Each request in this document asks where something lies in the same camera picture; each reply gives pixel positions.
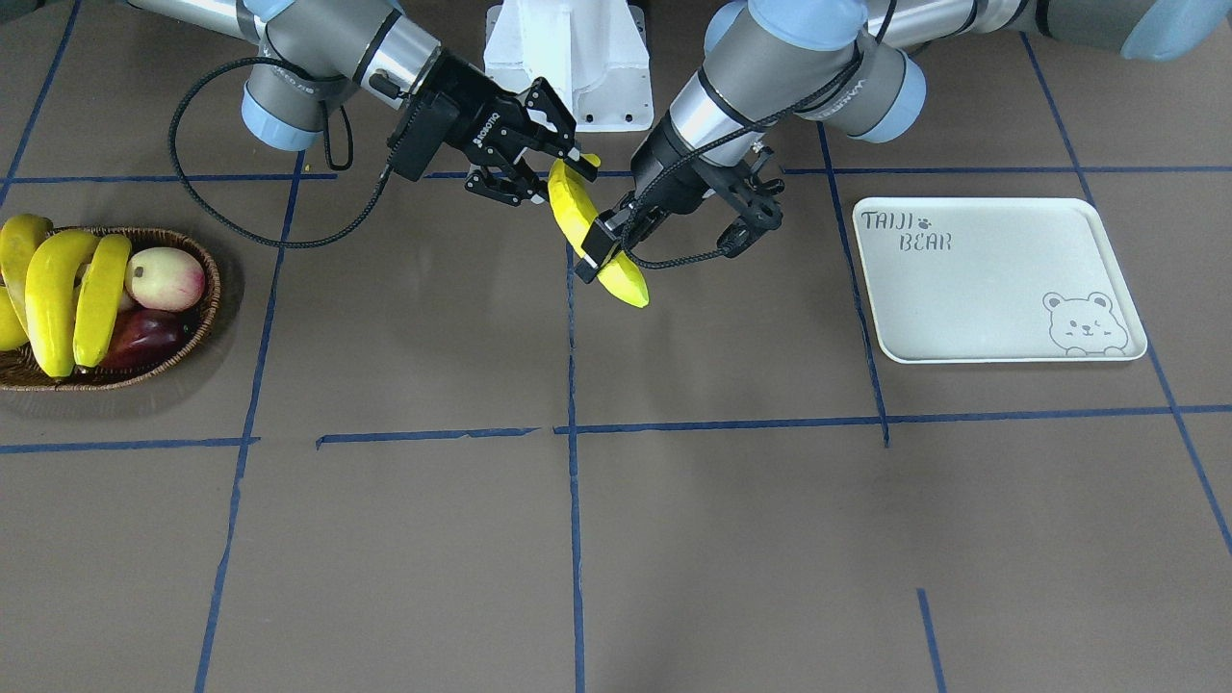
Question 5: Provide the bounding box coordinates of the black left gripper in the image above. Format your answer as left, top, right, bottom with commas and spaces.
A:
574, 123, 784, 284

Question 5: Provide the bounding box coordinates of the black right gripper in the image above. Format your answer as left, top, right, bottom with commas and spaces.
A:
420, 54, 599, 207

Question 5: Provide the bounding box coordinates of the yellow banana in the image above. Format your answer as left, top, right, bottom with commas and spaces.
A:
25, 229, 100, 380
73, 234, 132, 369
1, 215, 54, 326
549, 162, 650, 308

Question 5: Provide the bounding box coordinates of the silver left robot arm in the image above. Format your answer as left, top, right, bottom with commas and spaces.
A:
574, 1, 1230, 282

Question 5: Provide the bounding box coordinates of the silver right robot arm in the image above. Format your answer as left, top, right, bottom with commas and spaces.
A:
138, 1, 598, 206

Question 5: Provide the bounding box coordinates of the brown wicker basket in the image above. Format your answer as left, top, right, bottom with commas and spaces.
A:
2, 224, 221, 392

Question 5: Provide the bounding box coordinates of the white bear tray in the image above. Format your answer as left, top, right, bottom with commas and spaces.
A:
851, 196, 1149, 365

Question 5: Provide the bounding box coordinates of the red yellow peach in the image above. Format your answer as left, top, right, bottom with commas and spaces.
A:
124, 245, 206, 312

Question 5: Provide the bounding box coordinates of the yellow lemon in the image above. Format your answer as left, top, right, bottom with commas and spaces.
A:
0, 286, 28, 351

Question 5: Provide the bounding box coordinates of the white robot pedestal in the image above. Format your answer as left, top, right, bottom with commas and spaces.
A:
483, 1, 655, 133

